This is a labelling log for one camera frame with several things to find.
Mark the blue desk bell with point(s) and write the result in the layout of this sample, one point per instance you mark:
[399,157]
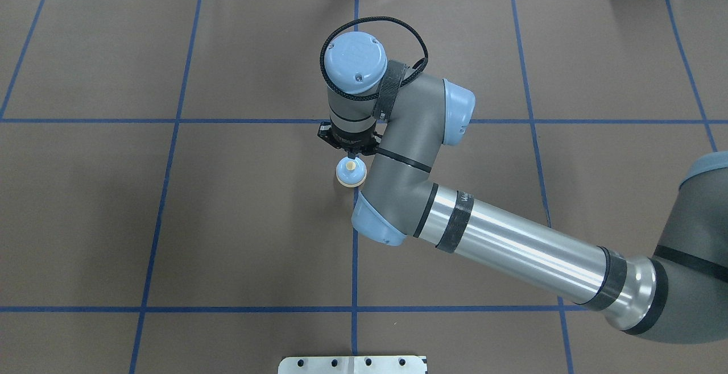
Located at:
[351,172]

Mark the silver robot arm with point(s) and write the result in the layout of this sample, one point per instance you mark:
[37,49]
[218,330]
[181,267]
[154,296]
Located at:
[402,117]

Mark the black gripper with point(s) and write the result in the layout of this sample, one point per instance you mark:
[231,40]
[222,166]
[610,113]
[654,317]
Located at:
[348,143]

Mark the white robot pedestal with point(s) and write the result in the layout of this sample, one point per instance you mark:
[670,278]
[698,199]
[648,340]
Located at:
[354,364]

